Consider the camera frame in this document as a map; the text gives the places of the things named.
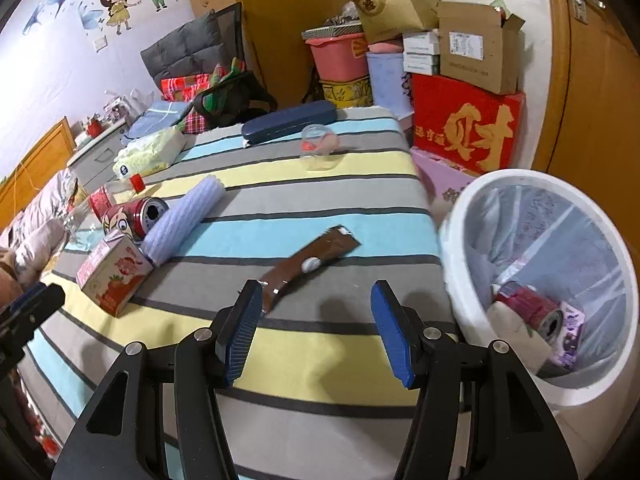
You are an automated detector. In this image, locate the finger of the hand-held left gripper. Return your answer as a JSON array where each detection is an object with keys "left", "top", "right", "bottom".
[{"left": 0, "top": 284, "right": 67, "bottom": 361}]

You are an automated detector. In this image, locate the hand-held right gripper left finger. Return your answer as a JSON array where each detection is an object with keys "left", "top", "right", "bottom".
[{"left": 50, "top": 279, "right": 264, "bottom": 480}]

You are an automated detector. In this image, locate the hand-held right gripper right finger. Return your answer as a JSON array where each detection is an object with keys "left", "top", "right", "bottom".
[{"left": 370, "top": 280, "right": 566, "bottom": 480}]

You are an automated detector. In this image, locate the white rimmed trash bin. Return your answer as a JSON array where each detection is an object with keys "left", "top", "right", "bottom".
[{"left": 437, "top": 169, "right": 632, "bottom": 408}]

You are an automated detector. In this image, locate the pink strawberry milk carton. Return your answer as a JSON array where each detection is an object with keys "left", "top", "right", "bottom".
[{"left": 76, "top": 230, "right": 154, "bottom": 317}]

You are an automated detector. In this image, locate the clear glass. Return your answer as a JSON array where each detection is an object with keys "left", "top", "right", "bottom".
[{"left": 62, "top": 200, "right": 101, "bottom": 251}]

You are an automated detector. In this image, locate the brown snack wrapper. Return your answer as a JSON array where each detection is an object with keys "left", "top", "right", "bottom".
[{"left": 257, "top": 224, "right": 362, "bottom": 313}]

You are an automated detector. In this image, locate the white paper cup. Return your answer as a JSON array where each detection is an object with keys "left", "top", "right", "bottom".
[{"left": 486, "top": 300, "right": 556, "bottom": 373}]

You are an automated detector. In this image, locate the red drink can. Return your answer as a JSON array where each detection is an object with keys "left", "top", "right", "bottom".
[
  {"left": 495, "top": 281, "right": 565, "bottom": 346},
  {"left": 106, "top": 197, "right": 169, "bottom": 241}
]

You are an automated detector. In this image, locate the clear bottle with red cap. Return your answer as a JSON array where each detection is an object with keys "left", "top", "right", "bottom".
[{"left": 82, "top": 174, "right": 147, "bottom": 216}]

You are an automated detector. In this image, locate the lavender ribbed foam sleeve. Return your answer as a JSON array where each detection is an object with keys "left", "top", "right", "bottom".
[{"left": 143, "top": 174, "right": 224, "bottom": 267}]

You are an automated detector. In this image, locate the purple milk carton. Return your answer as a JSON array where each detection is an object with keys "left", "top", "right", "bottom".
[{"left": 552, "top": 300, "right": 587, "bottom": 372}]

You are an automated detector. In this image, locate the clear plastic cup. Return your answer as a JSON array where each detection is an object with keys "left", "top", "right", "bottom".
[{"left": 299, "top": 124, "right": 341, "bottom": 172}]

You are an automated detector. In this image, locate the brown fuzzy cloth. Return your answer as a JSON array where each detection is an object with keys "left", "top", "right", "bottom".
[{"left": 0, "top": 247, "right": 25, "bottom": 311}]

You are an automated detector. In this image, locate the pink bedding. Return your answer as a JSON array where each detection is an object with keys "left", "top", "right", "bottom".
[{"left": 0, "top": 167, "right": 81, "bottom": 281}]

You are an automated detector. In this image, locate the wooden headboard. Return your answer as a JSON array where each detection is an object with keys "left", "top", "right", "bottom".
[{"left": 0, "top": 116, "right": 77, "bottom": 231}]

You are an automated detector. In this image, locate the grey nightstand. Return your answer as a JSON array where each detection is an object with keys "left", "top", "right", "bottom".
[{"left": 65, "top": 122, "right": 128, "bottom": 191}]

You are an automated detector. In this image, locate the pale lilac flat box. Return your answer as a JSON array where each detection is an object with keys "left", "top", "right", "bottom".
[{"left": 410, "top": 147, "right": 481, "bottom": 221}]

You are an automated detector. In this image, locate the pale green tissue pack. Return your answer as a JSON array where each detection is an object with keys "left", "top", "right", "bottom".
[{"left": 112, "top": 127, "right": 187, "bottom": 178}]

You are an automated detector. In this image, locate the small printed box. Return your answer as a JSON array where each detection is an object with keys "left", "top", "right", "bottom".
[{"left": 102, "top": 97, "right": 128, "bottom": 123}]

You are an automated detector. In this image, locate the red plaid cloth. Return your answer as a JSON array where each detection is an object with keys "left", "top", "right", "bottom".
[{"left": 182, "top": 110, "right": 208, "bottom": 135}]

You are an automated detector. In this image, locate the red gift box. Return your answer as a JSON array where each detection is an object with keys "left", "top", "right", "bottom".
[{"left": 411, "top": 74, "right": 527, "bottom": 177}]

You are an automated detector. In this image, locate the navy glasses case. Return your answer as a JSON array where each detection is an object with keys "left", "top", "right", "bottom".
[{"left": 241, "top": 100, "right": 337, "bottom": 147}]

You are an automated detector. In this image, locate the blue folded cloth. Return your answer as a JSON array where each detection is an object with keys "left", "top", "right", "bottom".
[{"left": 120, "top": 100, "right": 193, "bottom": 143}]

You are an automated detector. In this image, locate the white plastic bag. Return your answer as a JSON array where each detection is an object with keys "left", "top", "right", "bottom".
[{"left": 125, "top": 87, "right": 156, "bottom": 116}]

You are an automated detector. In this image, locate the black bag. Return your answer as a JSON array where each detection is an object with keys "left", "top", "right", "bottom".
[{"left": 192, "top": 71, "right": 278, "bottom": 130}]

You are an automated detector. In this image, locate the yellow patterned box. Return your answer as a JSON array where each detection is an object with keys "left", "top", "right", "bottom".
[{"left": 319, "top": 76, "right": 373, "bottom": 108}]

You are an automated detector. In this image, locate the lilac plastic container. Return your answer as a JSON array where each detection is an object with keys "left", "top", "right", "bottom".
[{"left": 366, "top": 50, "right": 413, "bottom": 121}]

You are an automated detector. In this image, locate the red patterned folded cloth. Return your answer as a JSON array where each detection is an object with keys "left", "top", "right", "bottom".
[{"left": 160, "top": 74, "right": 211, "bottom": 103}]

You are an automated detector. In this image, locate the green striped cloth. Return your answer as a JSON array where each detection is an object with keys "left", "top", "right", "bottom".
[{"left": 210, "top": 57, "right": 247, "bottom": 86}]

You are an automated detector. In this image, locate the white medicine box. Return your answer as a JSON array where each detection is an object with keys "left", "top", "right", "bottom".
[
  {"left": 402, "top": 31, "right": 442, "bottom": 56},
  {"left": 402, "top": 54, "right": 442, "bottom": 77}
]

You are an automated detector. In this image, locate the pink plastic tub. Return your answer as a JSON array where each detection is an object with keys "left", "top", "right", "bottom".
[{"left": 305, "top": 32, "right": 371, "bottom": 83}]

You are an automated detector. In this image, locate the open cardboard box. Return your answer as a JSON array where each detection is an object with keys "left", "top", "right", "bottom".
[{"left": 436, "top": 0, "right": 527, "bottom": 96}]

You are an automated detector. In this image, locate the grey quilted cushion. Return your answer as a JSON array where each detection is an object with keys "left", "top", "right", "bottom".
[{"left": 140, "top": 9, "right": 223, "bottom": 92}]

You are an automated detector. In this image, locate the wooden door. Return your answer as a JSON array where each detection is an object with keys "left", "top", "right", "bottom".
[{"left": 530, "top": 0, "right": 640, "bottom": 201}]

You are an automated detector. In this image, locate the black mesh chair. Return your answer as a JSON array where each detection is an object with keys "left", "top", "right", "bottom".
[{"left": 215, "top": 1, "right": 246, "bottom": 68}]

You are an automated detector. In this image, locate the flat patterned box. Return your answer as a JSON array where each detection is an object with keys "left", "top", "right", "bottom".
[{"left": 301, "top": 22, "right": 363, "bottom": 41}]

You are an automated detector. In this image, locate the wooden wardrobe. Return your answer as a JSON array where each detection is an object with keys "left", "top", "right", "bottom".
[{"left": 180, "top": 0, "right": 368, "bottom": 111}]

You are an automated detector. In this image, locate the gold paper bag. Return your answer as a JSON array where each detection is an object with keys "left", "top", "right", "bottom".
[{"left": 339, "top": 0, "right": 441, "bottom": 46}]

